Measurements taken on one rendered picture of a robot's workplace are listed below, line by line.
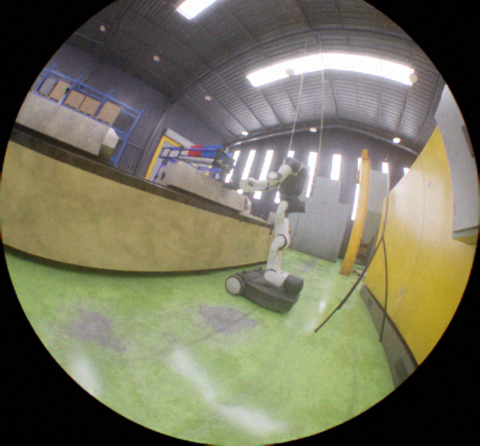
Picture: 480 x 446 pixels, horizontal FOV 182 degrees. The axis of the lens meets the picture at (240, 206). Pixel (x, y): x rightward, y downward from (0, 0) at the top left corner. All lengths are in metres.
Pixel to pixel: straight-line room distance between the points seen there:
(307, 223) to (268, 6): 10.70
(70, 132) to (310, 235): 7.29
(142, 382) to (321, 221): 7.05
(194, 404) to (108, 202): 1.13
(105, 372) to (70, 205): 0.87
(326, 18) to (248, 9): 3.49
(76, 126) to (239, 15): 8.90
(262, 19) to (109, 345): 9.87
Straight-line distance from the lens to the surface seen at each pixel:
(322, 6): 9.15
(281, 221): 1.48
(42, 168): 1.15
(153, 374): 0.81
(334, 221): 7.02
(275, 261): 1.49
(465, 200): 0.96
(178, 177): 1.20
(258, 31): 9.44
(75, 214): 1.10
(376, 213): 8.76
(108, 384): 0.79
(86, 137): 1.09
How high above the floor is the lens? 0.74
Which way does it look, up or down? 4 degrees up
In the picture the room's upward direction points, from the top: 18 degrees clockwise
